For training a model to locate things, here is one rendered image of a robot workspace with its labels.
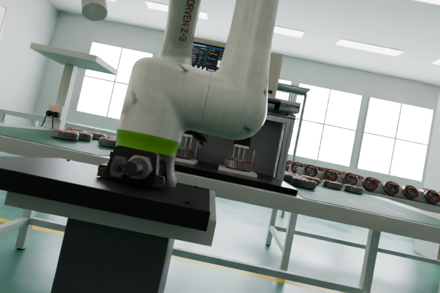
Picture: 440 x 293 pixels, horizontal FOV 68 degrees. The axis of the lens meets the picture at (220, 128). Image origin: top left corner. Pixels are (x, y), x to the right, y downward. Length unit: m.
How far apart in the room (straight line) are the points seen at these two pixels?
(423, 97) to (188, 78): 8.62
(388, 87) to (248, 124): 8.16
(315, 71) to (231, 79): 7.57
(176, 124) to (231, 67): 0.16
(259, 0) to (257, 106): 0.23
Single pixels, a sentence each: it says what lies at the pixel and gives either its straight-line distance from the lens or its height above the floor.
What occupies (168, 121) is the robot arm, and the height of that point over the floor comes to 0.89.
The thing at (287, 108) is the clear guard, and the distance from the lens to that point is 1.22.
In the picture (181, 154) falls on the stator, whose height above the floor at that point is 0.80.
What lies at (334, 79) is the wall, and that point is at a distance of 8.30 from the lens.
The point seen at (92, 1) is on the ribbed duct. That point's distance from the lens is 2.40.
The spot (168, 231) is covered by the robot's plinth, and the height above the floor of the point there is 0.72.
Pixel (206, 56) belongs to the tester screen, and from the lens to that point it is 1.50.
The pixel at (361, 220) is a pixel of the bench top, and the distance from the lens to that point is 1.16.
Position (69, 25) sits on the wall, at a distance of 9.09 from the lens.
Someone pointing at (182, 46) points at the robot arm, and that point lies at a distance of 1.02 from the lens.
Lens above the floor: 0.86
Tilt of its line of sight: 3 degrees up
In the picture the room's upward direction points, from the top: 12 degrees clockwise
